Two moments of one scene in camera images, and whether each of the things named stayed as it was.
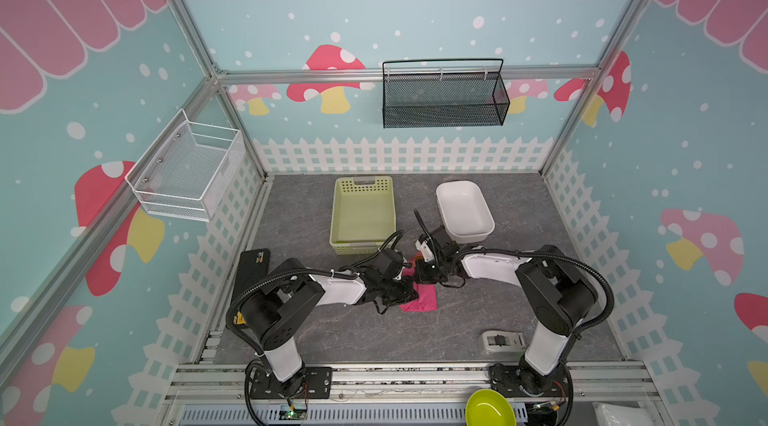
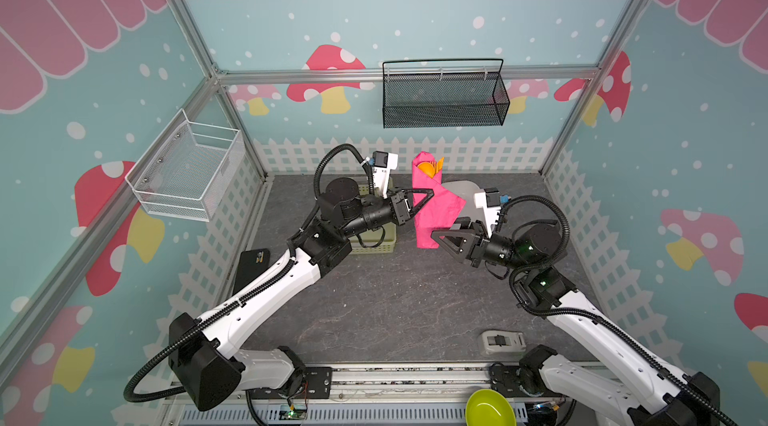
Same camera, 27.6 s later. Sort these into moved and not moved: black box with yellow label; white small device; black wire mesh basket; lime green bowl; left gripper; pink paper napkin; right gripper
Moved: left gripper; pink paper napkin; right gripper
Not moved: lime green bowl; black wire mesh basket; black box with yellow label; white small device
